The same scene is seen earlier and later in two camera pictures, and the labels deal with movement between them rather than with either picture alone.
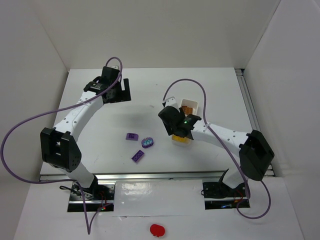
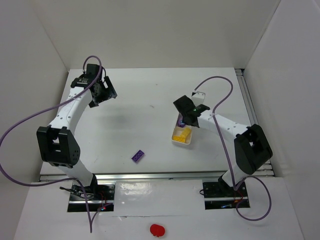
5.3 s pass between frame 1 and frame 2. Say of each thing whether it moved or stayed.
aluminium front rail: stayed
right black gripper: moved
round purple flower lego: moved
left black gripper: moved
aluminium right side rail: stayed
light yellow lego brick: moved
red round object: stayed
